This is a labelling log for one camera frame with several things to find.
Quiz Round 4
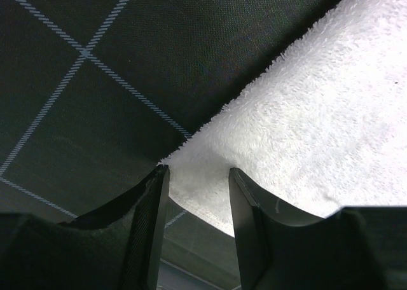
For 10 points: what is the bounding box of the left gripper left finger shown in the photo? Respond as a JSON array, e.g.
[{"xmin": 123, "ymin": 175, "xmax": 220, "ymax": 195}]
[{"xmin": 1, "ymin": 165, "xmax": 169, "ymax": 289}]

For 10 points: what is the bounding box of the large white towel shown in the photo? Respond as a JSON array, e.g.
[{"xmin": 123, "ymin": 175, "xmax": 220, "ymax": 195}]
[{"xmin": 164, "ymin": 0, "xmax": 406, "ymax": 235}]

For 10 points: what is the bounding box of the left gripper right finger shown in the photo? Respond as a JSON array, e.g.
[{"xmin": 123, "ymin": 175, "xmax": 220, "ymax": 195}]
[{"xmin": 229, "ymin": 168, "xmax": 406, "ymax": 289}]

